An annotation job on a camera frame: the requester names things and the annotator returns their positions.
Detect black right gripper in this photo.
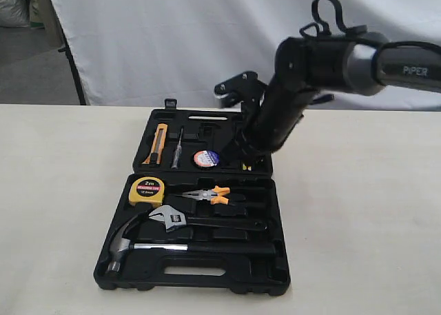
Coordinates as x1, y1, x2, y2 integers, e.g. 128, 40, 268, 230
220, 102, 271, 165

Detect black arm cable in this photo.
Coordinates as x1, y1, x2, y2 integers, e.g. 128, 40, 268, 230
299, 0, 441, 54

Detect clear tester screwdriver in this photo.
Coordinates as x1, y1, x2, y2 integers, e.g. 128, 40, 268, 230
171, 126, 184, 169

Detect black handled claw hammer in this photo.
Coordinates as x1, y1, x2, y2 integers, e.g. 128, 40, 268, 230
105, 215, 276, 273

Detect white backdrop cloth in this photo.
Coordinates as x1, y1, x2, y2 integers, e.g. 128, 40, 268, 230
51, 0, 440, 108

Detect chrome adjustable wrench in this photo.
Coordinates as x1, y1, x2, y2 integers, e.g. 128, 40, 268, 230
148, 205, 267, 232

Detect black electrical tape roll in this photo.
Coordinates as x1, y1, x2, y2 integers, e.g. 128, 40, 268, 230
193, 150, 220, 170

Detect orange utility knife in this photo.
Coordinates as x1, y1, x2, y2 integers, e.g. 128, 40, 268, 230
143, 123, 168, 165

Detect orange handled needle-nose pliers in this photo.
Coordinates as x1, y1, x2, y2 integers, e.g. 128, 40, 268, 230
180, 186, 230, 205

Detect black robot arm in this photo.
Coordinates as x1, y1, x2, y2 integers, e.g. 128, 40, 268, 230
214, 32, 440, 164

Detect yellow tape measure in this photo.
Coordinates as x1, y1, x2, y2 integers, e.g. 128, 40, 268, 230
128, 176, 165, 208

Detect black backdrop stand pole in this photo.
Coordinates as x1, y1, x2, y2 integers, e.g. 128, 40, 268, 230
47, 4, 87, 106

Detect black plastic tool case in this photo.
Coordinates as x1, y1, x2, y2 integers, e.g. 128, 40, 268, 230
93, 99, 290, 296

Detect large yellow black screwdriver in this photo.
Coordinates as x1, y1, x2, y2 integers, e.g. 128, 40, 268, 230
242, 163, 252, 171

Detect grey sack in background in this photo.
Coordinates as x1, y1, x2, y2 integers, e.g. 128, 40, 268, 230
1, 0, 29, 28

